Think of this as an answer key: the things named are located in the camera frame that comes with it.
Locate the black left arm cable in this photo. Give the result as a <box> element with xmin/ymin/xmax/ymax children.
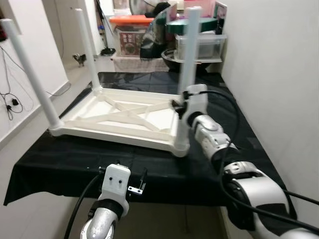
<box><xmin>63</xmin><ymin>168</ymin><xmax>106</xmax><ymax>239</ymax></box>

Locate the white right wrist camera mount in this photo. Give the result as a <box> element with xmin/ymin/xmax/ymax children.
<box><xmin>182</xmin><ymin>84</ymin><xmax>209</xmax><ymax>126</ymax></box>

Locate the thin black floor cable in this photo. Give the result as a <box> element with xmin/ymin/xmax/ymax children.
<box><xmin>0</xmin><ymin>44</ymin><xmax>71</xmax><ymax>121</ymax></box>

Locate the orange-lidded box with red print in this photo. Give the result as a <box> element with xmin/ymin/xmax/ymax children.
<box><xmin>109</xmin><ymin>15</ymin><xmax>156</xmax><ymax>57</ymax></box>

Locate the green round lid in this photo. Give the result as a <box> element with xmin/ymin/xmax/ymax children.
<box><xmin>167</xmin><ymin>17</ymin><xmax>222</xmax><ymax>35</ymax></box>

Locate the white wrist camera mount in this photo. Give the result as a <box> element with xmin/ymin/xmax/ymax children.
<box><xmin>182</xmin><ymin>84</ymin><xmax>209</xmax><ymax>126</ymax></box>
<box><xmin>101</xmin><ymin>164</ymin><xmax>132</xmax><ymax>204</ymax></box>

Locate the beige low platform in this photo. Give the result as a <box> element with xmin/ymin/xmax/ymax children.
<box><xmin>112</xmin><ymin>54</ymin><xmax>172</xmax><ymax>73</ymax></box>

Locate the black bag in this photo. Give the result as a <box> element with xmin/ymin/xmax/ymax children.
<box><xmin>141</xmin><ymin>2</ymin><xmax>177</xmax><ymax>59</ymax></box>

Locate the black round basin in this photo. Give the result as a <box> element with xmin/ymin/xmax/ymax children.
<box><xmin>161</xmin><ymin>48</ymin><xmax>210</xmax><ymax>66</ymax></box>

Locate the dark pink container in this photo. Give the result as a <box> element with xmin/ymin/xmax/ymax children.
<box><xmin>198</xmin><ymin>0</ymin><xmax>228</xmax><ymax>20</ymax></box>

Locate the clear plastic storage box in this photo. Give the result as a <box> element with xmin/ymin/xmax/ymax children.
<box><xmin>175</xmin><ymin>32</ymin><xmax>227</xmax><ymax>61</ymax></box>

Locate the white plastic children table top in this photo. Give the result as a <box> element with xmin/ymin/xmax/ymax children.
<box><xmin>49</xmin><ymin>87</ymin><xmax>192</xmax><ymax>157</ymax></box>

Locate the black tablecloth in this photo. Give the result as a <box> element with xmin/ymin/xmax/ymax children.
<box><xmin>4</xmin><ymin>71</ymin><xmax>299</xmax><ymax>222</ymax></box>

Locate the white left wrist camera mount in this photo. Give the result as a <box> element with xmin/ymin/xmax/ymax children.
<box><xmin>101</xmin><ymin>164</ymin><xmax>132</xmax><ymax>204</ymax></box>

